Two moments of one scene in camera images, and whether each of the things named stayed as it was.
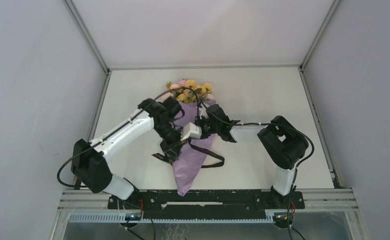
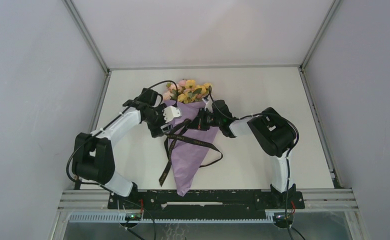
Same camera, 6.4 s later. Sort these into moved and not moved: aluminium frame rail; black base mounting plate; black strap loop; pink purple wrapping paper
Moved: black strap loop
Not moved: pink purple wrapping paper; aluminium frame rail; black base mounting plate
